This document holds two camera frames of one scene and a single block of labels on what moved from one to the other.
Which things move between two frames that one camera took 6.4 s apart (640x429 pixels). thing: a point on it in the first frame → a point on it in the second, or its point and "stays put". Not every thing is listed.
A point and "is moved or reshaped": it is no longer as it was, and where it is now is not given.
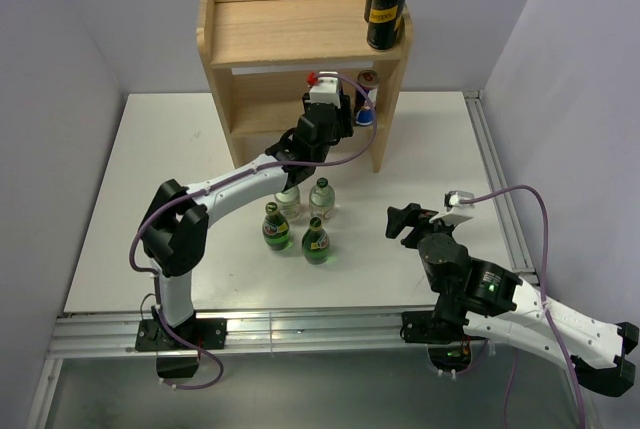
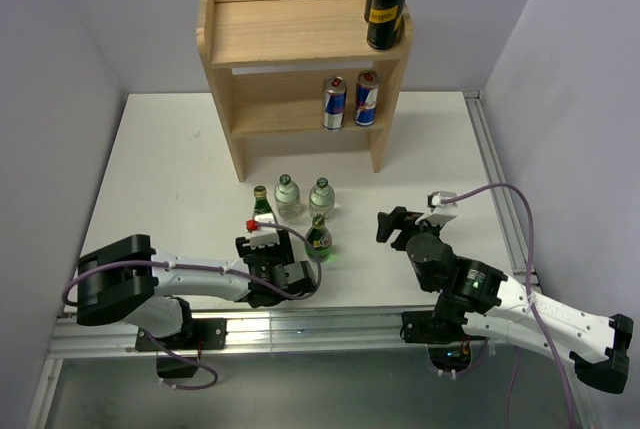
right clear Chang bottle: x=322 y=200 stays put
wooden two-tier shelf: x=263 y=34 stays put
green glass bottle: x=275 y=229 is moved or reshaped
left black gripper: x=343 y=119 → x=285 y=254
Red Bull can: x=369 y=81 stays put
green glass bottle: x=315 y=244 stays put
